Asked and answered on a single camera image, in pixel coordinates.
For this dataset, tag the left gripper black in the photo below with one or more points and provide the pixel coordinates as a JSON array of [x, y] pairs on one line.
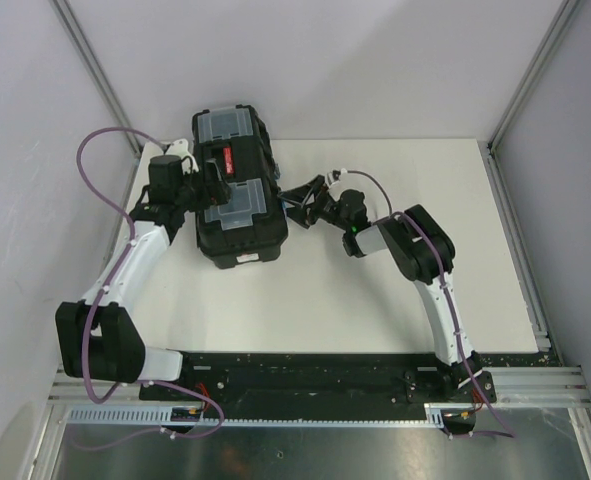
[[219, 194]]

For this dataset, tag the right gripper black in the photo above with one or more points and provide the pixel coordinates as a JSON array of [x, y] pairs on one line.
[[306, 215]]

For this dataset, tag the black plastic toolbox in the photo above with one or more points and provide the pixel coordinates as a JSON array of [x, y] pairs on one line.
[[252, 226]]

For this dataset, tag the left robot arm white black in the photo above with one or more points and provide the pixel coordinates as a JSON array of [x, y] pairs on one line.
[[97, 337]]

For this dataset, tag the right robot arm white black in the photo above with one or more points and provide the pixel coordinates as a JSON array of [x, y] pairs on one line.
[[422, 252]]

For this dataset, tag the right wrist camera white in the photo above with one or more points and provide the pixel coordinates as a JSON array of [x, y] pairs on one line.
[[334, 176]]

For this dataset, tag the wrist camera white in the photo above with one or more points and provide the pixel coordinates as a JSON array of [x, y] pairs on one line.
[[334, 176], [181, 148]]

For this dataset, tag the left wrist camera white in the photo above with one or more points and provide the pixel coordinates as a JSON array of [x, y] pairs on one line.
[[181, 148]]

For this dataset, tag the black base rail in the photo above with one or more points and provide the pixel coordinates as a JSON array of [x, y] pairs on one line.
[[319, 386]]

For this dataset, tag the right aluminium frame post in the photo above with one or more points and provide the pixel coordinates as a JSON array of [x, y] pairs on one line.
[[547, 48]]

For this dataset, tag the aluminium frame post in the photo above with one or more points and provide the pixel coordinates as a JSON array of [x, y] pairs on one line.
[[91, 62], [547, 48]]

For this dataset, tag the left aluminium frame post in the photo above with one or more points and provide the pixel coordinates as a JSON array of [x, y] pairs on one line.
[[91, 62]]

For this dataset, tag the grey slotted cable duct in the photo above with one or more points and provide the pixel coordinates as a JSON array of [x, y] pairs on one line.
[[429, 416]]

